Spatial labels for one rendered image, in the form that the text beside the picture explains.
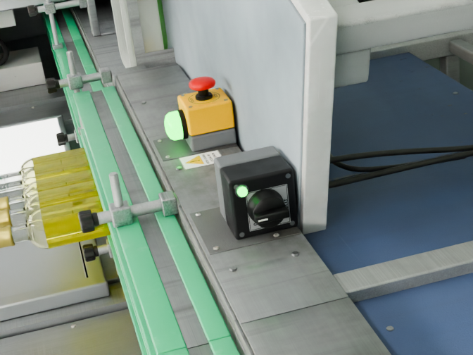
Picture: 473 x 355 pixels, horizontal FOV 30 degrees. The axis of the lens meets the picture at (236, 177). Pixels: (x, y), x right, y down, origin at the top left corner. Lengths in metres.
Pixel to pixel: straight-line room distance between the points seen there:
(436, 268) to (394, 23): 0.27
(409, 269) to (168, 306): 0.27
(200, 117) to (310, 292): 0.43
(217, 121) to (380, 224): 0.32
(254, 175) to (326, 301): 0.19
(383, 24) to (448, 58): 0.79
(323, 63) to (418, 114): 0.51
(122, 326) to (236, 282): 0.56
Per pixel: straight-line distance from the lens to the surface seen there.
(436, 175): 1.24
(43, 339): 1.54
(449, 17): 1.04
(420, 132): 1.38
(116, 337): 1.50
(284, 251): 1.04
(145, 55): 1.78
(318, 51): 0.94
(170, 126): 1.32
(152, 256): 1.10
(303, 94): 0.97
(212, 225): 1.11
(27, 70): 2.73
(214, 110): 1.30
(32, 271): 1.67
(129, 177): 1.33
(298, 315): 0.92
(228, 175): 1.05
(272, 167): 1.05
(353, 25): 0.99
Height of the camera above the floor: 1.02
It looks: 11 degrees down
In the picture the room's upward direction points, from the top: 102 degrees counter-clockwise
